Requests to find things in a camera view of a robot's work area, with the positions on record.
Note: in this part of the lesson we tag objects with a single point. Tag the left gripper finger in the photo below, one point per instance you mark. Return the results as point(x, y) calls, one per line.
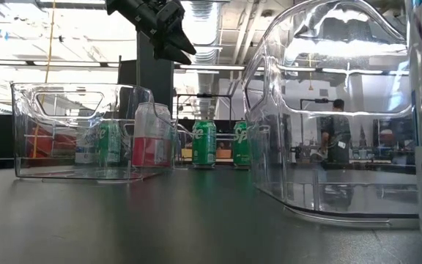
point(180, 38)
point(167, 53)

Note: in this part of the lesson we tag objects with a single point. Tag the clear plastic storage bin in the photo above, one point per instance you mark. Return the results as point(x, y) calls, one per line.
point(178, 146)
point(269, 165)
point(24, 146)

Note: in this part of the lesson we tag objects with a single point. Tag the white red Spindrift can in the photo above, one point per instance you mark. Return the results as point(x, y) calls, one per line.
point(152, 152)

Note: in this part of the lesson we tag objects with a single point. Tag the green Sprite can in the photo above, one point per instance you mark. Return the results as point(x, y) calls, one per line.
point(110, 146)
point(241, 146)
point(203, 146)

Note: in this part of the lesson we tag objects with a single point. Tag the ceiling light strip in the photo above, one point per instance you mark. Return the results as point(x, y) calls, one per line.
point(214, 67)

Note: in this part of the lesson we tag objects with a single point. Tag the yellow-tan pot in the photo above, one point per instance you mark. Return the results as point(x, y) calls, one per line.
point(186, 153)

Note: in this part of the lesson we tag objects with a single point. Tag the orange-brown pot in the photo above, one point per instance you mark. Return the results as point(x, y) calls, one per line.
point(225, 154)

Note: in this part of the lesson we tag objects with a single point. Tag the wooden workbench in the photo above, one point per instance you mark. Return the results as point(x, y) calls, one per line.
point(223, 160)

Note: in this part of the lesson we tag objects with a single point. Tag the red cabinet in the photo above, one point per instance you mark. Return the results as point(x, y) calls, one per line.
point(62, 144)

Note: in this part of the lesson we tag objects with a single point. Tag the person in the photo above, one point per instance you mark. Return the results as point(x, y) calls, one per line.
point(337, 132)

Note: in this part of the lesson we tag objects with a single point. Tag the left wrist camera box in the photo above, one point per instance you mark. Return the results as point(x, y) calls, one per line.
point(170, 12)

